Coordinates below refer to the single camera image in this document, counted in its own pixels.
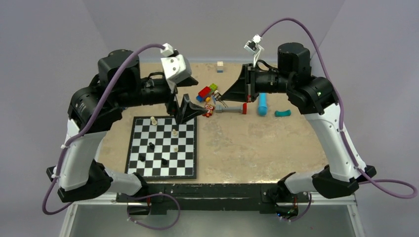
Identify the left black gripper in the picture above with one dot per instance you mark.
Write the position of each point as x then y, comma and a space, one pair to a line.
188, 109

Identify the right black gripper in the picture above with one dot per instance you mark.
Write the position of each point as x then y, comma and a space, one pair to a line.
244, 89

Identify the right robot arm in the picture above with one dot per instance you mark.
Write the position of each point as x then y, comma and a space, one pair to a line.
316, 100

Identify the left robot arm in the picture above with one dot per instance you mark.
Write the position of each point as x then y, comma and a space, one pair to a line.
94, 109

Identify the red owl number block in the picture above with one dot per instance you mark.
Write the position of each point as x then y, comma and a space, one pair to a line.
209, 110

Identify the colourful toy brick car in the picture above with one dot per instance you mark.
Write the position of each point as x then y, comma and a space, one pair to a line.
206, 92

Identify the grey red toy bolt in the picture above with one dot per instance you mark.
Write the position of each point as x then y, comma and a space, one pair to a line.
242, 109

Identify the light blue cylinder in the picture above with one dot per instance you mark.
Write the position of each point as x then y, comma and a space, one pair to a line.
262, 108

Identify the white blue small cube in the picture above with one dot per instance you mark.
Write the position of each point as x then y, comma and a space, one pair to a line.
219, 67

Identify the white chess piece top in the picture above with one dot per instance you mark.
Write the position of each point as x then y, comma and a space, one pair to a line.
153, 121

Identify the black white chessboard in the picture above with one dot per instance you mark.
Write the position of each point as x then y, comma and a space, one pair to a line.
181, 165

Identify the teal curved piece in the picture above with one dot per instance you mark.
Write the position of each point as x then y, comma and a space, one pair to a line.
279, 114

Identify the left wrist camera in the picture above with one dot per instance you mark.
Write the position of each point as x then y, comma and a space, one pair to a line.
176, 67

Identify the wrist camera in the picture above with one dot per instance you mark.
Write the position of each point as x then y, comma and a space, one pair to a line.
176, 67
253, 46

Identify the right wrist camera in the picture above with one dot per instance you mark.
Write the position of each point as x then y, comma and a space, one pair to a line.
253, 46

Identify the black base frame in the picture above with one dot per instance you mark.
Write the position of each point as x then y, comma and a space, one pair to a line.
261, 197

